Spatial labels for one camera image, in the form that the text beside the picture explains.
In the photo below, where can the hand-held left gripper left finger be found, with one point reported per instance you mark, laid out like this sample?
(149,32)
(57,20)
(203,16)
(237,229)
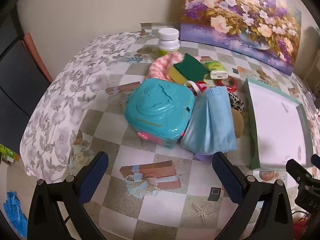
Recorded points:
(95,170)

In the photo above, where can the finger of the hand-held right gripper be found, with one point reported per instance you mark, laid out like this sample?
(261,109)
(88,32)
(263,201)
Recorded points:
(298,172)
(316,160)

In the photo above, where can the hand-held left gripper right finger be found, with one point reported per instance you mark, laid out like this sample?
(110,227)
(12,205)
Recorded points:
(226,172)

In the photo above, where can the purple tissue packet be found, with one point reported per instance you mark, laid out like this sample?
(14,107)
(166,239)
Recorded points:
(201,158)

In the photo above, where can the blue face mask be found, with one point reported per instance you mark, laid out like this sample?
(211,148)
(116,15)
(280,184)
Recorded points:
(215,125)

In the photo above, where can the beige powder puff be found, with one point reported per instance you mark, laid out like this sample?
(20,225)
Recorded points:
(238,125)

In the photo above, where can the white box lid teal rim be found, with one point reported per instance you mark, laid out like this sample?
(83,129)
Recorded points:
(277,125)

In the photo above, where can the leopard print scrunchie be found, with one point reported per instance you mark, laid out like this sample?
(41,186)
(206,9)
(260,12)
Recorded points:
(236,102)

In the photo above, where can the green tissue packet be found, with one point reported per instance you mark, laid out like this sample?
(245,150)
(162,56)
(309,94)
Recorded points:
(216,68)

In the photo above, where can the green yellow sponge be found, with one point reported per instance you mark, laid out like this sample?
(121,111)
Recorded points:
(190,67)

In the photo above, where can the pink checkered cloth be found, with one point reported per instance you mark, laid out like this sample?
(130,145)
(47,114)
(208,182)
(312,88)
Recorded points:
(160,66)

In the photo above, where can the printed checkered tablecloth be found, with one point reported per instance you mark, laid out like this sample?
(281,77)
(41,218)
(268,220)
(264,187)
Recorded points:
(150,205)

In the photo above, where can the teal plastic toy box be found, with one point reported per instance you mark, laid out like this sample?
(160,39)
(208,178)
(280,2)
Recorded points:
(155,110)

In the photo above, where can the green cardboard packaging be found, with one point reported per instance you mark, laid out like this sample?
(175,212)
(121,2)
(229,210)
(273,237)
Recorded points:
(8,155)

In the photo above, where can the blue crumpled plastic bag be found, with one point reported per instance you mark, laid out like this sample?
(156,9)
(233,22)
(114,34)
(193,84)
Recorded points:
(13,212)

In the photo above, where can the dark cabinet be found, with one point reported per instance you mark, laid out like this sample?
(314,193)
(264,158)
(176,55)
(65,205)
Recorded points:
(15,92)

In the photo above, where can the white pill bottle green label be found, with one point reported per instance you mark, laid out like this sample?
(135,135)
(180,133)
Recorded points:
(168,42)

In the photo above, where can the flower painting canvas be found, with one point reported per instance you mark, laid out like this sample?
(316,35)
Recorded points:
(237,17)

